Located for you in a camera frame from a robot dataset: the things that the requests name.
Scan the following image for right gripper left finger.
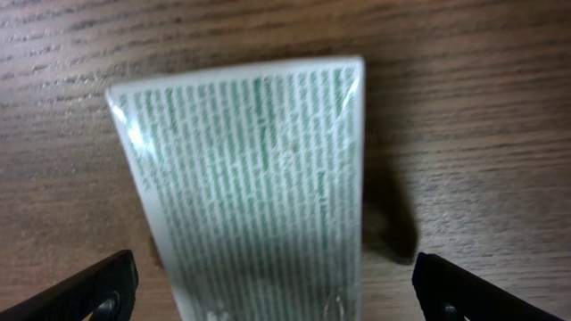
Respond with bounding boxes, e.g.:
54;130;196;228
1;250;138;321

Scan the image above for white green medicine box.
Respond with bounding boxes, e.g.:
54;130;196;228
105;56;365;320

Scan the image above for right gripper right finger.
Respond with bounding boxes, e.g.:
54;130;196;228
412;252;562;321

